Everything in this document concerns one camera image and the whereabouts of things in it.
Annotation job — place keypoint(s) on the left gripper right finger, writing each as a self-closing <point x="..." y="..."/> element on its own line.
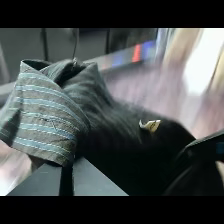
<point x="90" y="181"/>

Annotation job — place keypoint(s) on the dark striped shirt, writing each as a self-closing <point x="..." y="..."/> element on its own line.
<point x="100" y="133"/>

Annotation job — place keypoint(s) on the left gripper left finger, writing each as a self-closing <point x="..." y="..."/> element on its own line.
<point x="43" y="181"/>

